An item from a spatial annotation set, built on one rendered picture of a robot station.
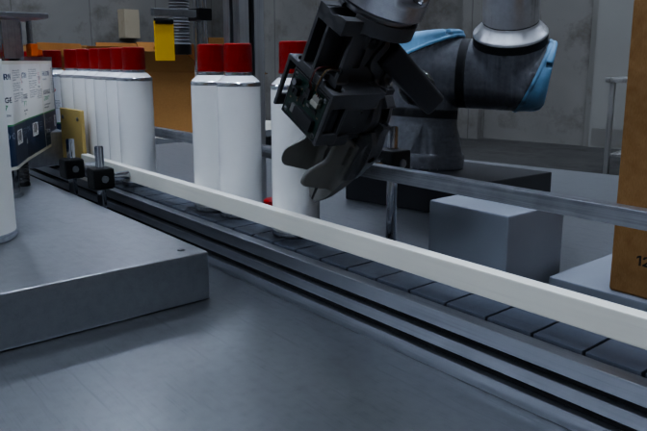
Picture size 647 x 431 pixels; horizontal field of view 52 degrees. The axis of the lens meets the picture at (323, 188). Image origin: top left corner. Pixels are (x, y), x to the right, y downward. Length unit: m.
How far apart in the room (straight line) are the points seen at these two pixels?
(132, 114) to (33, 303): 0.47
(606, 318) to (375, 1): 0.29
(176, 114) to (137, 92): 1.75
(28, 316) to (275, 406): 0.24
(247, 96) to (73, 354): 0.35
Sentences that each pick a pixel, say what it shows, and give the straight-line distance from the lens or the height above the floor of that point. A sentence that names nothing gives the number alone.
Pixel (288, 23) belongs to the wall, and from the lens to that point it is 8.77.
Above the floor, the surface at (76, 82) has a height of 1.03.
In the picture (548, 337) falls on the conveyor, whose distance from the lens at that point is 0.49.
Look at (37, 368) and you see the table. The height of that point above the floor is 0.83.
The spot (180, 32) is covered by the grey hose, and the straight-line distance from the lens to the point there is 1.12.
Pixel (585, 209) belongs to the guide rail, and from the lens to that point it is 0.53.
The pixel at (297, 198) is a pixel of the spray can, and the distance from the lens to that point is 0.69.
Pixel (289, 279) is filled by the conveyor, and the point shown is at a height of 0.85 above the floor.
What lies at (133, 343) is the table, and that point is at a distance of 0.60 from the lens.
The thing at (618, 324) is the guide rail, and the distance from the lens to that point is 0.45.
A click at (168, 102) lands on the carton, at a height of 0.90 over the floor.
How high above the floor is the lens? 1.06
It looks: 11 degrees down
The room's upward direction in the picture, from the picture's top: straight up
